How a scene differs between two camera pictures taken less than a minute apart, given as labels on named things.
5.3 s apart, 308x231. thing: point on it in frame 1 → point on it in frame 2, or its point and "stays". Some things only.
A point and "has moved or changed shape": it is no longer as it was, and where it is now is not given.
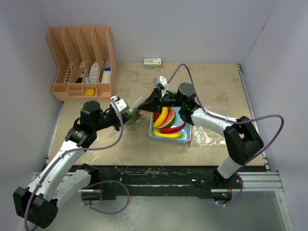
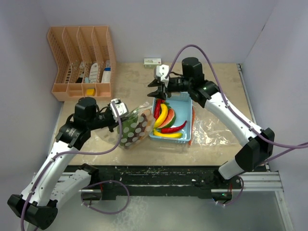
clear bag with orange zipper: (201, 136) stays
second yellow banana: (174, 135) stays
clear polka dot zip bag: (135, 116) has moved or changed shape
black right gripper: (153, 103) → (158, 94)
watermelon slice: (170, 120) stays
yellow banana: (161, 118) stays
